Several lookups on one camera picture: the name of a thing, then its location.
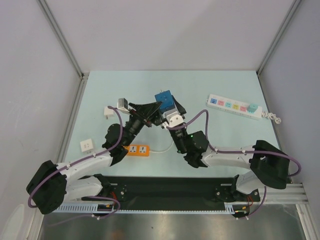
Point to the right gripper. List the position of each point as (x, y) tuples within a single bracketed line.
[(173, 110)]

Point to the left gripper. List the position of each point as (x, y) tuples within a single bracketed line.
[(145, 114)]

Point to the blue cube adapter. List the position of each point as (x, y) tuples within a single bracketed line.
[(167, 101)]

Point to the white charger plug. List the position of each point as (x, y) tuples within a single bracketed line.
[(108, 112)]

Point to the mint green charger plug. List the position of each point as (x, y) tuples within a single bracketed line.
[(252, 108)]

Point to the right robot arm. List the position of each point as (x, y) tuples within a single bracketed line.
[(267, 166)]

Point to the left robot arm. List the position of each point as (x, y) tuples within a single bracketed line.
[(56, 183)]

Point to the orange power strip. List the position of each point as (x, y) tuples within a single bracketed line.
[(135, 150)]

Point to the white power strip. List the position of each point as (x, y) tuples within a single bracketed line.
[(232, 106)]

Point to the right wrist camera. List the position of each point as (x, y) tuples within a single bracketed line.
[(173, 119)]

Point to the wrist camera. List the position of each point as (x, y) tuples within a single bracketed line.
[(122, 105), (173, 119)]

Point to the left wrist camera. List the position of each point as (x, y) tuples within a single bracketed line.
[(122, 105)]

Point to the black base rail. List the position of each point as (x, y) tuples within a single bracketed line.
[(172, 188)]

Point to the white power strip cord plug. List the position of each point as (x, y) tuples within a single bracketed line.
[(271, 116)]

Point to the white cable duct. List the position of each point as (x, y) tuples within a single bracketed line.
[(155, 205)]

